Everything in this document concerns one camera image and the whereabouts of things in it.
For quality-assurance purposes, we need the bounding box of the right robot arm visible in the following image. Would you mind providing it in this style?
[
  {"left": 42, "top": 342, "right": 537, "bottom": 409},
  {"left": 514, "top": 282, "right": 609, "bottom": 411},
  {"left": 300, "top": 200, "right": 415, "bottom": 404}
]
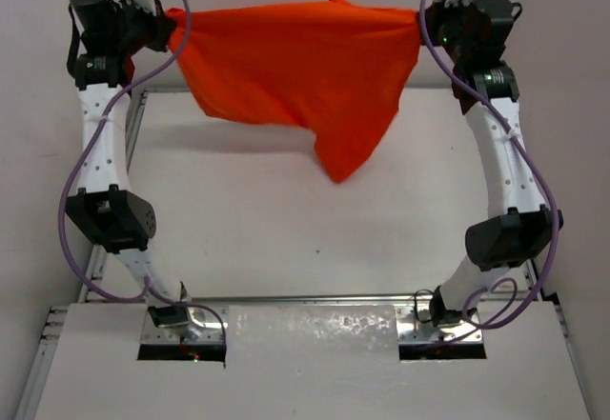
[{"left": 419, "top": 0, "right": 563, "bottom": 327}]

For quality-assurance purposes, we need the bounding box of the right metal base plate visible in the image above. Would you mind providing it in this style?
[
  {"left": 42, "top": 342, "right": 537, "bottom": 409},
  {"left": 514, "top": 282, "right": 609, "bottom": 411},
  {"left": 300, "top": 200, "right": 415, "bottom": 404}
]
[{"left": 395, "top": 300, "right": 483, "bottom": 345}]

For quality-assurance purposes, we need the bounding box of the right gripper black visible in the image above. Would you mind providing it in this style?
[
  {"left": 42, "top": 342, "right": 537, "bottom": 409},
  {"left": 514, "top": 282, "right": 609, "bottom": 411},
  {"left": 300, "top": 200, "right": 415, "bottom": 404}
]
[{"left": 417, "top": 0, "right": 475, "bottom": 65}]

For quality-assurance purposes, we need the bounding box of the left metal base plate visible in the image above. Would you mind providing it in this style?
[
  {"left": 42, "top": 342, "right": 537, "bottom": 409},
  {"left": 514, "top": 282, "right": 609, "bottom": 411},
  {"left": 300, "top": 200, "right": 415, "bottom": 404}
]
[{"left": 140, "top": 306, "right": 229, "bottom": 345}]

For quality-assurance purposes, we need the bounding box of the orange t shirt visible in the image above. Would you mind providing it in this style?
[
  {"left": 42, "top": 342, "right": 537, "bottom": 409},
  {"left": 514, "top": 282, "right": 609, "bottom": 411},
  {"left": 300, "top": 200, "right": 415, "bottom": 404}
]
[{"left": 167, "top": 0, "right": 420, "bottom": 183}]

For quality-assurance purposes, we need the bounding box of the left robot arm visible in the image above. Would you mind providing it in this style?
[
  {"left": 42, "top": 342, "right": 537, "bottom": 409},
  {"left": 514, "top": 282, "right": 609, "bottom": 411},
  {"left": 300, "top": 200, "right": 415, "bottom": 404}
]
[{"left": 60, "top": 0, "right": 194, "bottom": 336}]

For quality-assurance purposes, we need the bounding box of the metal base plate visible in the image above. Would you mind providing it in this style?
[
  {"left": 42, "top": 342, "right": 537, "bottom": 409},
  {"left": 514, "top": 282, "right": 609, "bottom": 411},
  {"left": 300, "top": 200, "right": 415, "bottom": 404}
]
[
  {"left": 140, "top": 306, "right": 229, "bottom": 345},
  {"left": 395, "top": 300, "right": 483, "bottom": 345}
]

